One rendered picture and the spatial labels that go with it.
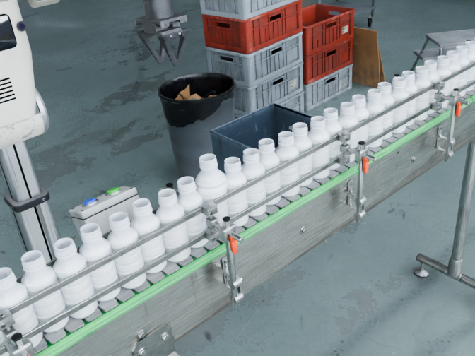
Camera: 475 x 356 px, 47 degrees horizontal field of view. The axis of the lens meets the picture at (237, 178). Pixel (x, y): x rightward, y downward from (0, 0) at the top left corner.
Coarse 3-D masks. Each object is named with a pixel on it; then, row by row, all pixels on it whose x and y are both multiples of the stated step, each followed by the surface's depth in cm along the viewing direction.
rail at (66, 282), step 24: (456, 72) 172; (408, 120) 162; (192, 216) 115; (240, 216) 125; (144, 240) 108; (192, 240) 118; (48, 264) 104; (96, 264) 102; (48, 288) 97; (72, 312) 102; (24, 336) 97
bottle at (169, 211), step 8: (160, 192) 113; (168, 192) 114; (160, 200) 112; (168, 200) 111; (176, 200) 113; (160, 208) 113; (168, 208) 112; (176, 208) 113; (160, 216) 113; (168, 216) 112; (176, 216) 113; (160, 224) 114; (184, 224) 115; (168, 232) 114; (176, 232) 114; (184, 232) 116; (168, 240) 115; (176, 240) 115; (184, 240) 117; (168, 248) 116; (176, 248) 116; (176, 256) 117; (184, 256) 118
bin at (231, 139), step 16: (256, 112) 199; (272, 112) 205; (288, 112) 199; (224, 128) 191; (240, 128) 197; (256, 128) 202; (272, 128) 208; (288, 128) 203; (224, 144) 184; (240, 144) 177; (256, 144) 205; (240, 160) 181
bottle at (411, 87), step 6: (402, 72) 161; (408, 72) 162; (414, 72) 160; (408, 78) 160; (414, 78) 161; (408, 84) 161; (414, 84) 161; (408, 90) 160; (414, 90) 161; (408, 102) 162; (414, 102) 163; (408, 108) 163; (414, 108) 164; (408, 114) 164; (414, 120) 167
